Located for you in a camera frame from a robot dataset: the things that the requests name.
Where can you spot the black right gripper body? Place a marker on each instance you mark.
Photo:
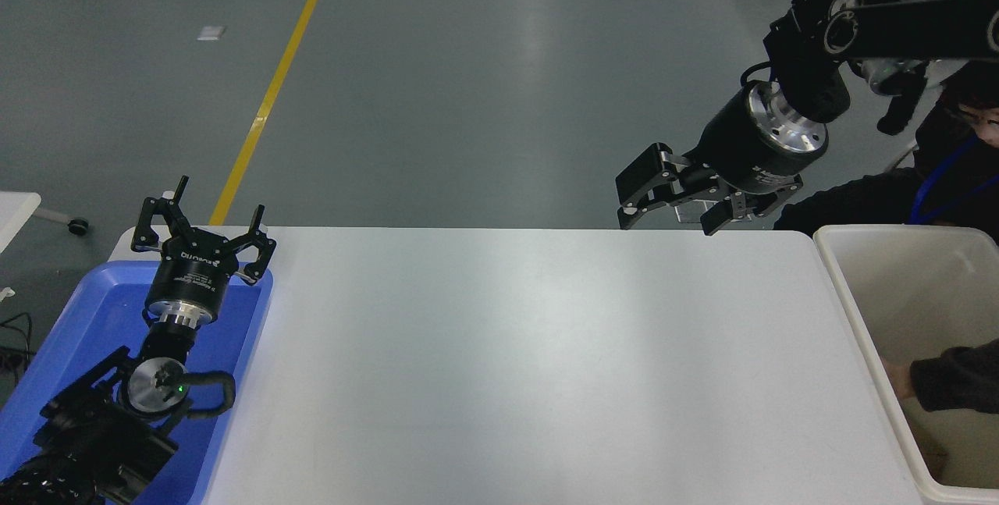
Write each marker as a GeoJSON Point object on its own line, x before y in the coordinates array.
{"type": "Point", "coordinates": [737, 154]}

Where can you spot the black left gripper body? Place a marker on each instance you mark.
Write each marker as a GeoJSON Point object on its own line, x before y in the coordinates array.
{"type": "Point", "coordinates": [191, 275]}

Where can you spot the person's forearm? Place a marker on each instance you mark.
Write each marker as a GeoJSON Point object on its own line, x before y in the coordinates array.
{"type": "Point", "coordinates": [960, 376]}

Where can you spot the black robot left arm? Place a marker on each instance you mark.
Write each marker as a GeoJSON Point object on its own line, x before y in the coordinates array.
{"type": "Point", "coordinates": [94, 435]}

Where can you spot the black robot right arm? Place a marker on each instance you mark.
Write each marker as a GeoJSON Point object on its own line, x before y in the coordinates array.
{"type": "Point", "coordinates": [913, 21]}

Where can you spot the person's hand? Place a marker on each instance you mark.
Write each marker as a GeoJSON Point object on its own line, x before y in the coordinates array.
{"type": "Point", "coordinates": [899, 382]}

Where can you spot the blue plastic tray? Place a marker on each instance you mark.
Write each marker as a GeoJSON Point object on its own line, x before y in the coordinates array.
{"type": "Point", "coordinates": [94, 310]}

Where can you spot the person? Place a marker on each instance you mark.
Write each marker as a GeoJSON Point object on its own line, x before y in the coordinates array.
{"type": "Point", "coordinates": [866, 200]}

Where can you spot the white side table with caster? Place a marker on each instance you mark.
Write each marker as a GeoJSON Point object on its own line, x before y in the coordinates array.
{"type": "Point", "coordinates": [14, 212]}

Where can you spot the large pale plastic bin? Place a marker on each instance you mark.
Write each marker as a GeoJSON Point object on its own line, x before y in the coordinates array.
{"type": "Point", "coordinates": [897, 286]}

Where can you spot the white paper scrap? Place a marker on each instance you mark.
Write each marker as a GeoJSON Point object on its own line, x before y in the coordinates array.
{"type": "Point", "coordinates": [211, 33]}

